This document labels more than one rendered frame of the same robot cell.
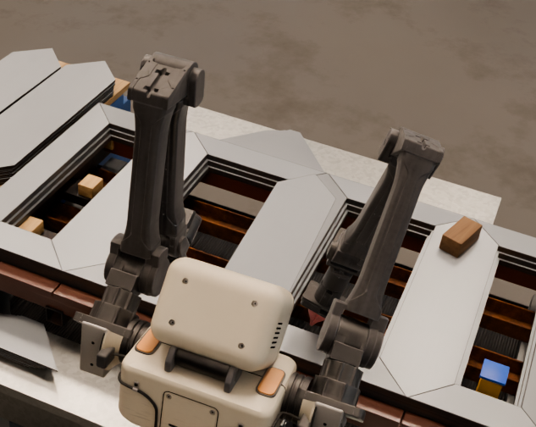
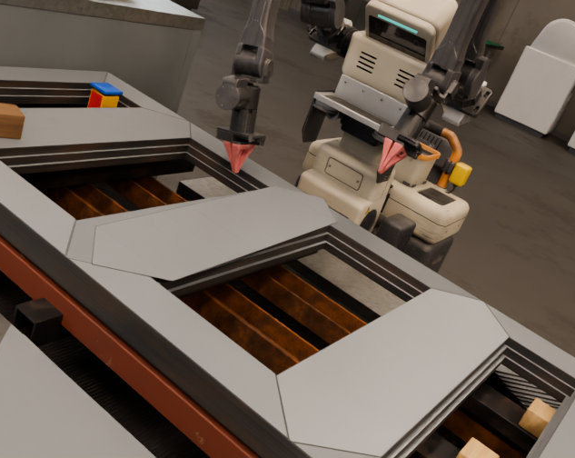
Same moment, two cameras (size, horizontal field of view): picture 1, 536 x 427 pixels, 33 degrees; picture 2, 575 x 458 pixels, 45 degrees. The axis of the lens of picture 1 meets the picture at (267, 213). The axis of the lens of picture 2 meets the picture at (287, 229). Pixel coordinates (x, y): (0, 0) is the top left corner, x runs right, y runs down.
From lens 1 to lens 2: 3.21 m
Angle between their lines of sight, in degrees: 119
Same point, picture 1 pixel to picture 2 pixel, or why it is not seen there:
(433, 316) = (109, 125)
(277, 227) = (217, 236)
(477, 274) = not seen: hidden behind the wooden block
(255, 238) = (254, 239)
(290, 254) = (220, 212)
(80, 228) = (479, 336)
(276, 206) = (201, 254)
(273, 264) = (247, 214)
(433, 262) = (47, 137)
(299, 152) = (14, 391)
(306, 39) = not seen: outside the picture
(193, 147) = (301, 398)
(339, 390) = not seen: hidden behind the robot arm
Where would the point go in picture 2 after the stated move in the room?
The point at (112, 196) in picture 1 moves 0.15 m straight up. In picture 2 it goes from (446, 362) to (487, 289)
